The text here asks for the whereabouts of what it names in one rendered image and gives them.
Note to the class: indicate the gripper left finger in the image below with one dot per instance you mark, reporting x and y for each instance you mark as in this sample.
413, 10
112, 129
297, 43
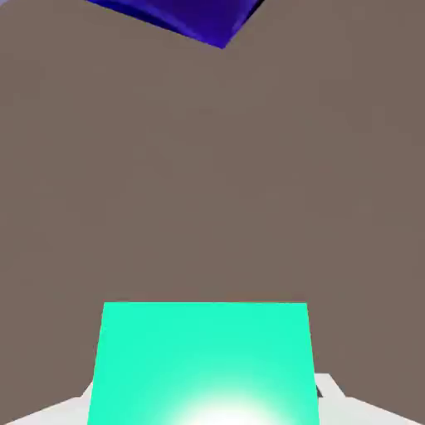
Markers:
56, 411

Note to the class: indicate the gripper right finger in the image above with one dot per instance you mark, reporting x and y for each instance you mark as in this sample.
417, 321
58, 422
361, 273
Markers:
352, 405

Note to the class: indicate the small turquoise cube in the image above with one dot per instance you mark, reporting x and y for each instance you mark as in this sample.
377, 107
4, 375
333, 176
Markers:
204, 358

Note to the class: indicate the large blue box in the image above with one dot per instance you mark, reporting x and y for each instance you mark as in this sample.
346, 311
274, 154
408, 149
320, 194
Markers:
199, 18

